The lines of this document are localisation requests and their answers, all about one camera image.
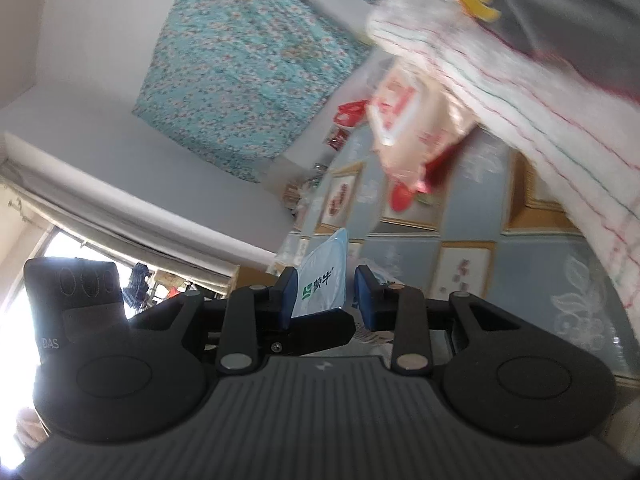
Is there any fruit print tablecloth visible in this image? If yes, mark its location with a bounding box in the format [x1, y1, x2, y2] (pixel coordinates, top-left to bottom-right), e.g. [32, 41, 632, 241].
[280, 120, 640, 391]

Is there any grey bed sheet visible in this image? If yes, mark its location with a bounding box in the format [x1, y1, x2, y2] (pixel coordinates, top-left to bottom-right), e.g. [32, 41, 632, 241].
[440, 0, 640, 106]

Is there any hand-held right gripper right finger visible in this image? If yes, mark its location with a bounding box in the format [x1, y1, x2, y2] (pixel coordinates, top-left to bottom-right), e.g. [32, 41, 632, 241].
[353, 264, 536, 375]

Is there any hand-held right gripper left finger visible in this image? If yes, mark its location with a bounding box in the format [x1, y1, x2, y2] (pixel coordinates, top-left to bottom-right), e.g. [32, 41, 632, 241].
[130, 266, 303, 373]

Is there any red wet wipes pack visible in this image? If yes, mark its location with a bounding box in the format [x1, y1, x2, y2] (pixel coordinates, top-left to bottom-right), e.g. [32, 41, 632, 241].
[366, 62, 481, 196]

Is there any teal floral cloth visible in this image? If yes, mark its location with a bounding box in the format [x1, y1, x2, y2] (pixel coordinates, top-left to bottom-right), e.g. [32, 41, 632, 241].
[132, 0, 373, 183]

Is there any person's left hand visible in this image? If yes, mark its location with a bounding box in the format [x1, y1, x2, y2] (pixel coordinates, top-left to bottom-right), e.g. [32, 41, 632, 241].
[15, 407, 48, 457]

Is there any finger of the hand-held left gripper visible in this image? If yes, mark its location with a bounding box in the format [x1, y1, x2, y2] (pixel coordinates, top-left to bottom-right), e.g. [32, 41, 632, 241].
[260, 308, 357, 358]

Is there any light blue milk pouch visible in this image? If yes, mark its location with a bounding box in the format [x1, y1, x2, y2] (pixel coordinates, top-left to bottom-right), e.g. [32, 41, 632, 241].
[290, 227, 349, 318]

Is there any red plastic bag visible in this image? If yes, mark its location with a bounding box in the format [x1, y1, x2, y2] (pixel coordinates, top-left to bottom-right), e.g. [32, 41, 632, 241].
[334, 100, 368, 127]

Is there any white quilted blanket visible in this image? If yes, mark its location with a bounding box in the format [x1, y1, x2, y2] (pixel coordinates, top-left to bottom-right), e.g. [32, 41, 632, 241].
[366, 0, 640, 311]

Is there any brown cardboard box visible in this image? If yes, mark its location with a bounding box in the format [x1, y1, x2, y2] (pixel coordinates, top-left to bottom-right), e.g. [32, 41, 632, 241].
[232, 262, 283, 288]

